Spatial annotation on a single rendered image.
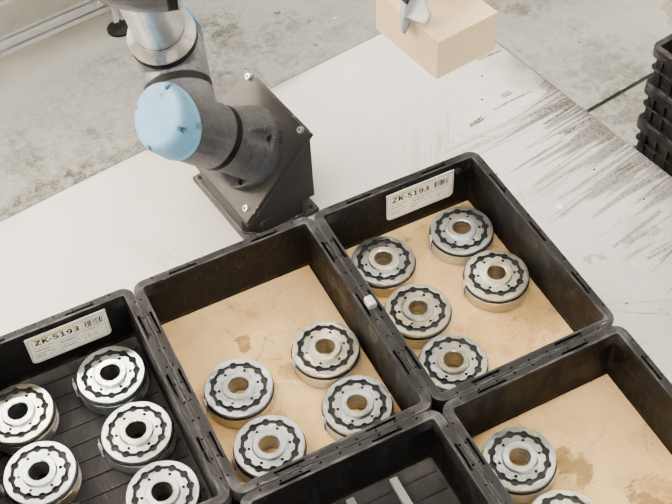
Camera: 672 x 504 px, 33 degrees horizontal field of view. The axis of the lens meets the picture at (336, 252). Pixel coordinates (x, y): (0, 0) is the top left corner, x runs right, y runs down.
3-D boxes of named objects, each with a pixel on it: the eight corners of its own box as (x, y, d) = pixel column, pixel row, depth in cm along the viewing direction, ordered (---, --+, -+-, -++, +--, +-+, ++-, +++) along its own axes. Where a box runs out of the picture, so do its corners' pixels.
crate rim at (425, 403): (132, 294, 171) (129, 284, 169) (310, 223, 179) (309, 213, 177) (236, 506, 147) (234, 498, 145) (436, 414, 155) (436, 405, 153)
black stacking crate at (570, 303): (315, 262, 186) (311, 216, 177) (470, 199, 194) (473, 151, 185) (435, 448, 162) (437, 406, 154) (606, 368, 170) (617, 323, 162)
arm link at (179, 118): (193, 181, 193) (134, 165, 183) (180, 113, 198) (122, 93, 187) (244, 152, 187) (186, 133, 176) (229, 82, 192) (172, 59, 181)
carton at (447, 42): (376, 29, 187) (375, -9, 182) (433, 1, 192) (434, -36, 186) (436, 79, 179) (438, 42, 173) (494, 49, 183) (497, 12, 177)
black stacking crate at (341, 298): (144, 332, 178) (132, 287, 169) (313, 263, 186) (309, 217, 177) (244, 538, 155) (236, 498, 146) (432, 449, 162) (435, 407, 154)
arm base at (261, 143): (206, 159, 206) (167, 147, 199) (249, 91, 202) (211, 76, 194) (250, 206, 198) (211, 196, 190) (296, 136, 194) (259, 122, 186)
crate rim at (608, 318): (310, 223, 179) (309, 213, 177) (473, 158, 186) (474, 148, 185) (436, 414, 155) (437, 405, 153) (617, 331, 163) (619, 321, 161)
